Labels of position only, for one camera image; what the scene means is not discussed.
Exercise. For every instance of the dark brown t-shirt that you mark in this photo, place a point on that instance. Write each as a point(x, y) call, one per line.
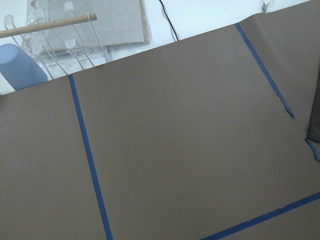
point(314, 123)

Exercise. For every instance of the grey cardboard sheet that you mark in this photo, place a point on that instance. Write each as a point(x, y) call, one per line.
point(119, 22)

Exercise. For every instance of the clear acrylic rack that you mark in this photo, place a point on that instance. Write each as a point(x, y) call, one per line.
point(48, 59)

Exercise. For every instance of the wooden dowel stick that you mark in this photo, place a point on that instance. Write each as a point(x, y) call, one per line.
point(48, 25)

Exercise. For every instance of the blue plastic cup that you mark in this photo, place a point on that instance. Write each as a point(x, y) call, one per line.
point(18, 68)

